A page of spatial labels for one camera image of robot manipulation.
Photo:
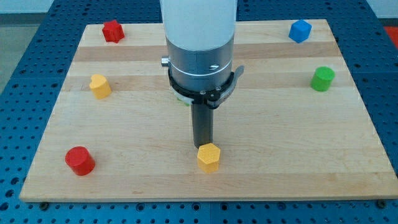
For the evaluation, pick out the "black clamp ring with lever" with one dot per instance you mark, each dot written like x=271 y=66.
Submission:
x=210 y=98

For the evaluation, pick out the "red star block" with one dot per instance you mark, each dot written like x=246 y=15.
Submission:
x=113 y=31

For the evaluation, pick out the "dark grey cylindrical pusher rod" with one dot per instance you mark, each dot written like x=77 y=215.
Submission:
x=202 y=122

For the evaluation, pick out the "green cylinder block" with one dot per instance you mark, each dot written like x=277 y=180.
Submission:
x=322 y=78

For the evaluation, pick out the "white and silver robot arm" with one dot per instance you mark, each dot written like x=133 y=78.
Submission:
x=200 y=40

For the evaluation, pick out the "yellow heart block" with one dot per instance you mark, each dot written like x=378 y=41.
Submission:
x=99 y=86

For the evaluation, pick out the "yellow hexagon block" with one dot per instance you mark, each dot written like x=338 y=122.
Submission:
x=208 y=157

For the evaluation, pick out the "wooden board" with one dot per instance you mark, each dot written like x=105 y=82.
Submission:
x=294 y=128

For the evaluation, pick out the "blue cube block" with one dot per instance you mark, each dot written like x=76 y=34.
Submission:
x=300 y=31

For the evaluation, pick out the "red cylinder block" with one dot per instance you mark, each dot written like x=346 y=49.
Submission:
x=80 y=160

